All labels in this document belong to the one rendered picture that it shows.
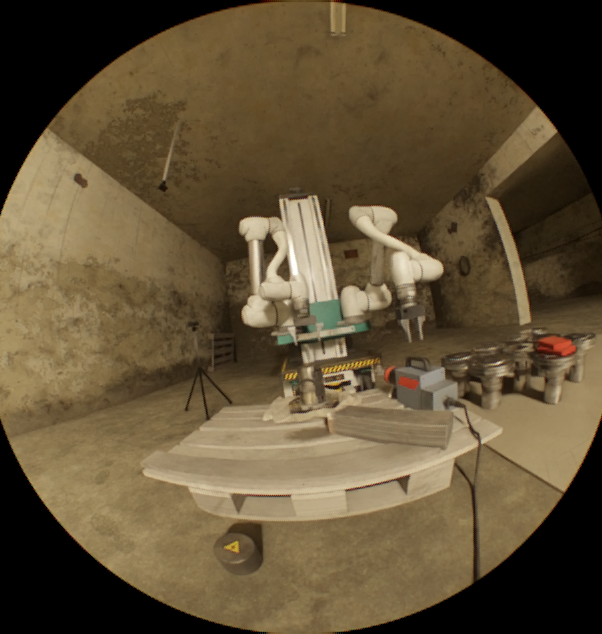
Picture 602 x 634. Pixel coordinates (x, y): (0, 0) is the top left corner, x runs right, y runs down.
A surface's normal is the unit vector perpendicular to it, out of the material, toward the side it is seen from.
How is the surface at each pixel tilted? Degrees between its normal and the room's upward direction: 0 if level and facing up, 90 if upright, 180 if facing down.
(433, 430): 90
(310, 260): 90
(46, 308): 90
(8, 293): 90
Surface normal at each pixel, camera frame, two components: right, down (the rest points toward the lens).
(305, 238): 0.04, -0.08
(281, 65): 0.15, 0.99
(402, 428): -0.73, 0.06
